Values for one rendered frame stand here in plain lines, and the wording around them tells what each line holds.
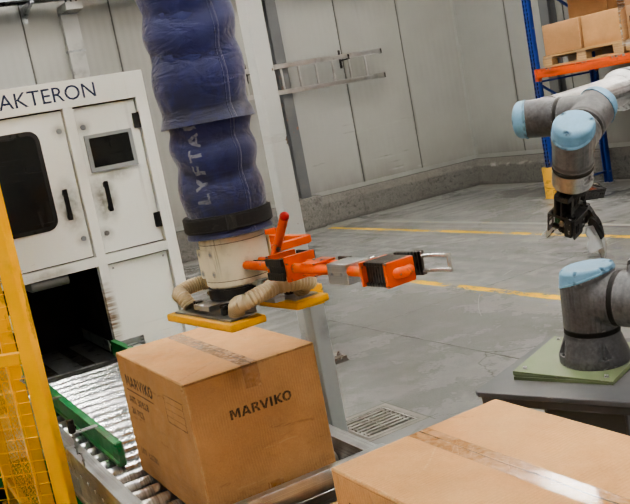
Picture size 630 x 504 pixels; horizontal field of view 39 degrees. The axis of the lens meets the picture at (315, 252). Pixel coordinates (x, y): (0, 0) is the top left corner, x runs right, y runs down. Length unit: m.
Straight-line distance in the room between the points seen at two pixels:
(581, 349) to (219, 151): 1.10
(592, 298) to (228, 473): 1.07
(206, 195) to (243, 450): 0.73
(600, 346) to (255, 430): 0.96
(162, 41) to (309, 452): 1.19
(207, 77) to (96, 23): 9.51
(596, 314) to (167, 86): 1.25
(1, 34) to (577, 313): 9.54
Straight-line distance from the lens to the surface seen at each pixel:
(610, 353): 2.49
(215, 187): 2.13
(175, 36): 2.12
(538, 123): 2.11
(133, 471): 3.01
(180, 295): 2.32
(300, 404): 2.50
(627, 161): 12.17
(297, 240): 2.38
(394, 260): 1.71
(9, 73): 11.23
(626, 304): 2.39
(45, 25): 11.43
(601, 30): 10.63
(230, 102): 2.14
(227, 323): 2.08
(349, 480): 1.59
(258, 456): 2.47
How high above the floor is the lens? 1.57
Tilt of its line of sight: 9 degrees down
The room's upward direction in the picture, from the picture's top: 11 degrees counter-clockwise
